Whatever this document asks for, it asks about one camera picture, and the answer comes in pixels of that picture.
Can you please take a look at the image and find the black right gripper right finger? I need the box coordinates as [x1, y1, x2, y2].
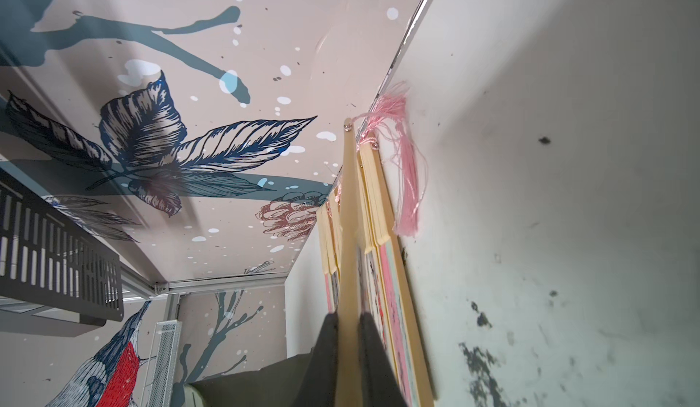
[358, 312, 407, 407]

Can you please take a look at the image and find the pink striped folding fan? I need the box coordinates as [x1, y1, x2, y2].
[357, 83, 434, 406]

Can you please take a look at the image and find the red blossom white folding fan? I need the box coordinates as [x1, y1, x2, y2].
[357, 153, 391, 351]

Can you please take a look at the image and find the grey pink folding fan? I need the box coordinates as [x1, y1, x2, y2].
[335, 118, 362, 406]

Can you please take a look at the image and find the black hanging wire basket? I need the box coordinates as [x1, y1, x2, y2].
[1, 171, 124, 321]

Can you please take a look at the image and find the white mesh wall shelf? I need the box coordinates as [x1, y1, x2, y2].
[140, 320, 182, 407]

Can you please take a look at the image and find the green canvas tote bag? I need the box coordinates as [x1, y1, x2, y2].
[184, 353, 312, 406]

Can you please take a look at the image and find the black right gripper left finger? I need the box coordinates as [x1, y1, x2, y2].
[293, 312, 339, 407]

